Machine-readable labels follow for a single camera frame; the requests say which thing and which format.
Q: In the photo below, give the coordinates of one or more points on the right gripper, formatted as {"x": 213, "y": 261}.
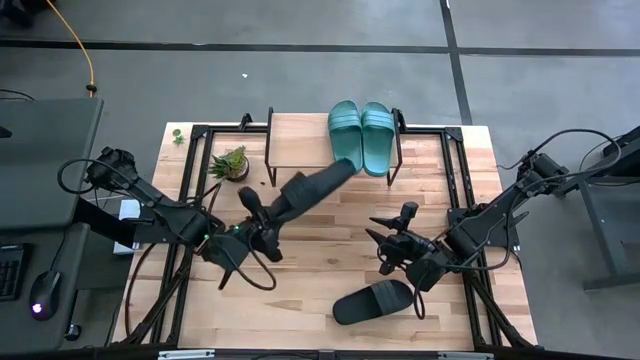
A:
{"x": 412, "y": 252}

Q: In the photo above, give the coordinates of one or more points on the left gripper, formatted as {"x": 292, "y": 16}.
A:
{"x": 272, "y": 247}

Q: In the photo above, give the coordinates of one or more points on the black rubber slide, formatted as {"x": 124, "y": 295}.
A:
{"x": 320, "y": 185}
{"x": 370, "y": 302}

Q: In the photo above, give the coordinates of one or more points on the green rubber slide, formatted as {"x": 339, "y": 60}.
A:
{"x": 345, "y": 135}
{"x": 377, "y": 140}

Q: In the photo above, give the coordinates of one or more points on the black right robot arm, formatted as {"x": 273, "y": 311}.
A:
{"x": 480, "y": 220}

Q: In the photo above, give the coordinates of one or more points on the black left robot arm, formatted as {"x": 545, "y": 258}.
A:
{"x": 175, "y": 220}

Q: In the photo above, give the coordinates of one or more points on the grey raised desk shelf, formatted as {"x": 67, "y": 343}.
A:
{"x": 45, "y": 135}

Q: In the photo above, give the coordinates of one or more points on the potted succulent plant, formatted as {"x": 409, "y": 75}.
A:
{"x": 231, "y": 165}

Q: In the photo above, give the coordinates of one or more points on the black clamp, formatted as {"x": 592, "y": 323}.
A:
{"x": 403, "y": 121}
{"x": 246, "y": 122}

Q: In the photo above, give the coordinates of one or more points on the small green leaf sprig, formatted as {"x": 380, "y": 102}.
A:
{"x": 177, "y": 135}

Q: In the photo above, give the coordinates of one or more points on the small white box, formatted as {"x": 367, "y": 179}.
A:
{"x": 131, "y": 210}

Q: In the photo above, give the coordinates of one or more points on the grey side table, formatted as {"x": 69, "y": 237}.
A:
{"x": 605, "y": 225}

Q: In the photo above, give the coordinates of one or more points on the black round knob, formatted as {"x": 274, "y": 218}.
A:
{"x": 73, "y": 332}

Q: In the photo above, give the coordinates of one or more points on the black computer mouse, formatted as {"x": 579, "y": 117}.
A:
{"x": 45, "y": 295}

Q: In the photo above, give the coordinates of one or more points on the black keyboard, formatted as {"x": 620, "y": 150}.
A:
{"x": 11, "y": 272}

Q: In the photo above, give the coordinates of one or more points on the black bulky object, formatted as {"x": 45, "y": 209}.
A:
{"x": 22, "y": 9}

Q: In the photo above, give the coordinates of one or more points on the wooden shelf with black frame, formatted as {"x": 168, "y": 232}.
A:
{"x": 300, "y": 140}

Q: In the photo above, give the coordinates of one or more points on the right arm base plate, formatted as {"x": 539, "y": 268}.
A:
{"x": 505, "y": 237}

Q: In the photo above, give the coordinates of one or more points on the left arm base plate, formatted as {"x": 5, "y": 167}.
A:
{"x": 150, "y": 237}

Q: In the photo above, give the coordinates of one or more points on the silver metal bracket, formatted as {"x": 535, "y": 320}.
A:
{"x": 465, "y": 355}
{"x": 185, "y": 354}

